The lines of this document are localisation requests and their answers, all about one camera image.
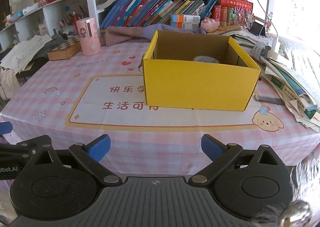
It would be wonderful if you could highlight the yellow tape roll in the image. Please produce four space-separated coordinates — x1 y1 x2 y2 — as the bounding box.
193 55 219 64

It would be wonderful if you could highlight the beige tote bag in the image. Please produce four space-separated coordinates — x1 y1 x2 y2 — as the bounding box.
1 67 21 100

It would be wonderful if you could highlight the pink checkered tablecloth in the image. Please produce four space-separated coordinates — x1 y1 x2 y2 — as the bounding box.
1 42 319 175

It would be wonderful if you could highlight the grey utility knife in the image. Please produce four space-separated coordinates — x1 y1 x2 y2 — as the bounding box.
254 94 285 105

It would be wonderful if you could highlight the wooden chess box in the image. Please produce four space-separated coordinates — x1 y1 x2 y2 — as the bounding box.
48 35 81 61

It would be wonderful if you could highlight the pile of books right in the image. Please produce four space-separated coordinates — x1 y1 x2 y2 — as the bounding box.
230 31 319 132

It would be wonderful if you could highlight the pink cylindrical appliance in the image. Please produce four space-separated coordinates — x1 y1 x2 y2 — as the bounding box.
76 18 101 57

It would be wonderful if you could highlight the yellow cardboard box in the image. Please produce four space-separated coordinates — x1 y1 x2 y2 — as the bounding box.
142 31 260 111

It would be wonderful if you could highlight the pink purple cloth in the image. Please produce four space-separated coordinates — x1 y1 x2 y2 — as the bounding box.
99 24 207 47

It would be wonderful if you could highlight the pink pig plush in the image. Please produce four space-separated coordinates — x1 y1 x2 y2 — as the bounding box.
200 17 220 33

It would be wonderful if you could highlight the red boxed book set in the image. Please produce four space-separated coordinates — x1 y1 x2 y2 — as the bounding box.
212 0 255 29

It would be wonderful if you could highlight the orange white medicine box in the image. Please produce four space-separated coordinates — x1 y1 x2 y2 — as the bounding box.
170 14 201 29

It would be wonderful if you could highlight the row of colourful books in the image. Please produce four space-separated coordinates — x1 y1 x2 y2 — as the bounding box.
97 0 217 29

